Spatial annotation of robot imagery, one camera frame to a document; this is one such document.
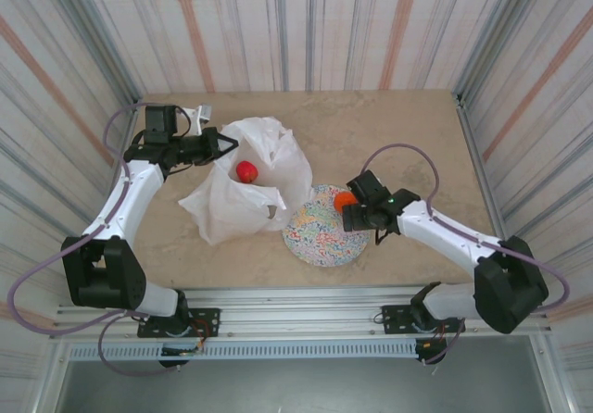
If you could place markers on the red orange tangerine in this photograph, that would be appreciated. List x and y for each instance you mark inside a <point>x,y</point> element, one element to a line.
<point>343,198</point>

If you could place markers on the pink red peach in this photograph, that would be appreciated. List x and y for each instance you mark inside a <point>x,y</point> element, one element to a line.
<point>247,171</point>

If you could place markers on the white plastic bag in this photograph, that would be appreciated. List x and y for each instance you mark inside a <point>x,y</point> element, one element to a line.
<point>231,214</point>

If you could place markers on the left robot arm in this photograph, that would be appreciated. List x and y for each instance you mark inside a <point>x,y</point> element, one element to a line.
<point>134,191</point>

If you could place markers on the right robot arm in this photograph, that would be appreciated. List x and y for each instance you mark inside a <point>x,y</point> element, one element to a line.
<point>445,237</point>

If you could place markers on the colourful patterned plate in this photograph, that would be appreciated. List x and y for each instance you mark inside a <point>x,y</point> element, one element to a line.
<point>324,237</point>

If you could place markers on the black connector box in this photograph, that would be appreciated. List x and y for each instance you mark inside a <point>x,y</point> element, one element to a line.
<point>431,350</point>

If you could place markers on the small circuit board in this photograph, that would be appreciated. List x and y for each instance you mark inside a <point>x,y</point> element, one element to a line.
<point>183,351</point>

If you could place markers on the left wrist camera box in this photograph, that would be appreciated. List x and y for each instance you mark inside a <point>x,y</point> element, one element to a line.
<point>201,113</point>

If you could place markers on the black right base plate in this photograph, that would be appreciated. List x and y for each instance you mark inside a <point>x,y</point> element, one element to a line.
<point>394,316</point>

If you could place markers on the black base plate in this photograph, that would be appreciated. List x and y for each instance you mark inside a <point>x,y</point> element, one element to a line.
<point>394,316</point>
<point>208,316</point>

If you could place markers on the aluminium rail frame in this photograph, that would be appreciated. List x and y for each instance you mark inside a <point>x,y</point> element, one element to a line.
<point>296,311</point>

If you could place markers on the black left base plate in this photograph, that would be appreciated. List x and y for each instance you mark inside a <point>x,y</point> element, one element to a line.
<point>208,316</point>

